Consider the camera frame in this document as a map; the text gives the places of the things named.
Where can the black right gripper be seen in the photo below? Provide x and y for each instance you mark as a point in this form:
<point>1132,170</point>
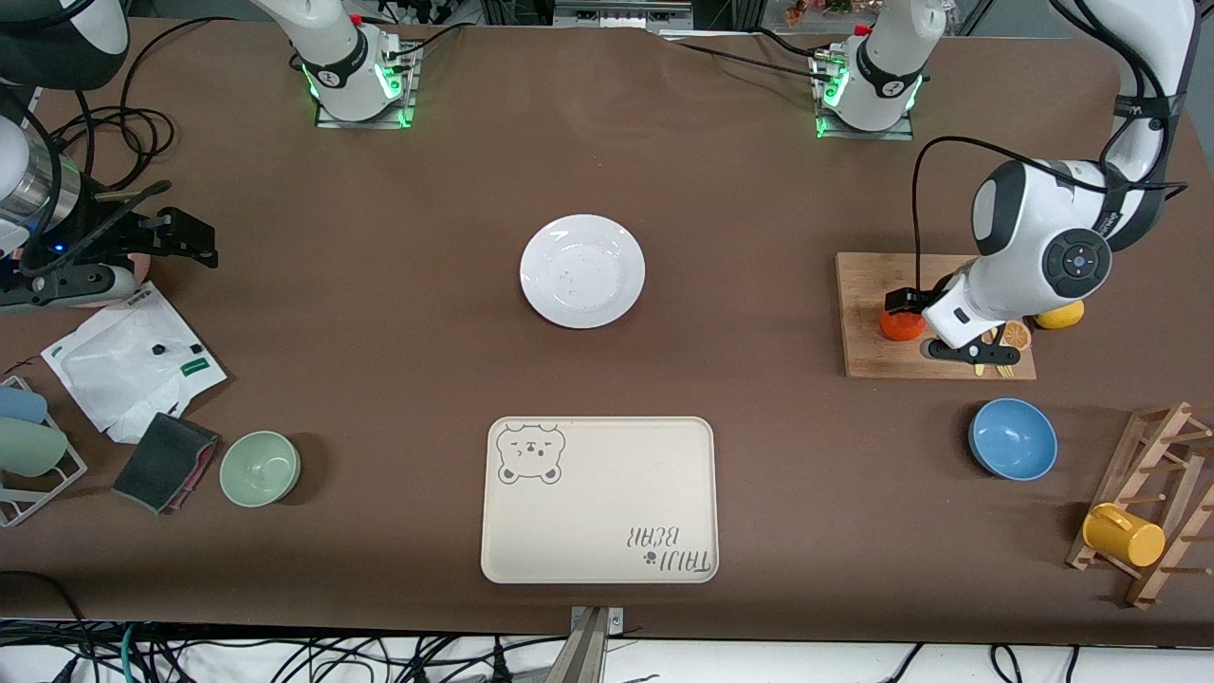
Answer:
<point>112,239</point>

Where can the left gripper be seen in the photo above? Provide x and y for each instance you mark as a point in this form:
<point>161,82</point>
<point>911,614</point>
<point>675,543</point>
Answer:
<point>904,301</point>

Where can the orange fruit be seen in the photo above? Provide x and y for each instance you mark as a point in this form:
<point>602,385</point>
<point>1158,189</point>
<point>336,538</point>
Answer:
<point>901,326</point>

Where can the round white plate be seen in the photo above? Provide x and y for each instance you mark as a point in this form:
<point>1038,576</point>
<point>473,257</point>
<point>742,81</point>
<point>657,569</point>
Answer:
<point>582,271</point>

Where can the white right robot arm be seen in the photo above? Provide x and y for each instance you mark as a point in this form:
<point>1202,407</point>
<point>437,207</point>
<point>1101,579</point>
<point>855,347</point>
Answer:
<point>341,57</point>

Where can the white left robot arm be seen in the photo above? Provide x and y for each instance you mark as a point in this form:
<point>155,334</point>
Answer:
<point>1024,218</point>

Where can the bamboo cutting board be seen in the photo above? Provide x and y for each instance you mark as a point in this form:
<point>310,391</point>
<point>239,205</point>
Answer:
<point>873,360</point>

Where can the yellow plastic fork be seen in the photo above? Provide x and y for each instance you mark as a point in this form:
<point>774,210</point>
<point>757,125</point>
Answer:
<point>1003,370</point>

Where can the orange slice toy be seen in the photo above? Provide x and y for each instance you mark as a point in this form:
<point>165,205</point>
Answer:
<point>1017,335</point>

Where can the yellow lemon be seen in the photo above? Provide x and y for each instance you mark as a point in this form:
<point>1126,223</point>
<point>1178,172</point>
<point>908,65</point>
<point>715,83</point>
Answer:
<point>1062,317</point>

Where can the blue bowl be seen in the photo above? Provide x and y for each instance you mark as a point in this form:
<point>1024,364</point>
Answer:
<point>1013,439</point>

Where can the white plastic bag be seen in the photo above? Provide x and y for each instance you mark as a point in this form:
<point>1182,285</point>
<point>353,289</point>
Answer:
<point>114,370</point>

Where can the dark grey folded cloth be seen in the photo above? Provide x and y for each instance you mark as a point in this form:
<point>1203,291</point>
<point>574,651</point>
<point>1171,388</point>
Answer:
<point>156,460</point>

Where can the light blue cup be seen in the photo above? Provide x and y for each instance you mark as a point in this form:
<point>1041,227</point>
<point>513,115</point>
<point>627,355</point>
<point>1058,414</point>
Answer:
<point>19,405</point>

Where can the pink folded cloth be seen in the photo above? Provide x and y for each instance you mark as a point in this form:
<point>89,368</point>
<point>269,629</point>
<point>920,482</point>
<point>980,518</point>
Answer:
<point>201,474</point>

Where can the wooden mug rack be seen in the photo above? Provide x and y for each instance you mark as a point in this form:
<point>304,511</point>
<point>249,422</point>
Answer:
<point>1152,446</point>

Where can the pale green bowl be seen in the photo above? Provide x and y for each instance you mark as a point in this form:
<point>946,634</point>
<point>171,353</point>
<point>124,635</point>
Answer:
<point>260,469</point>

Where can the pale green cup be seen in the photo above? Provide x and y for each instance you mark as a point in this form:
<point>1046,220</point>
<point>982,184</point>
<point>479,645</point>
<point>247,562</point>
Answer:
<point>28,448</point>

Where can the yellow mug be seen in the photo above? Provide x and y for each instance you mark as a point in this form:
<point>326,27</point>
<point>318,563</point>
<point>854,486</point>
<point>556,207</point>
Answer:
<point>1124,536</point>

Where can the cream bear print tray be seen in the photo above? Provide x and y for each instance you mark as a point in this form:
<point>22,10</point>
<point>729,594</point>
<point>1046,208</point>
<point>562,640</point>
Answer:
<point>607,493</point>

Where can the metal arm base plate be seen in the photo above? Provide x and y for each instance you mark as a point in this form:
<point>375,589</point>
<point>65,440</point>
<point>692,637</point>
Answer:
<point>830,123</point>
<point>398,104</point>

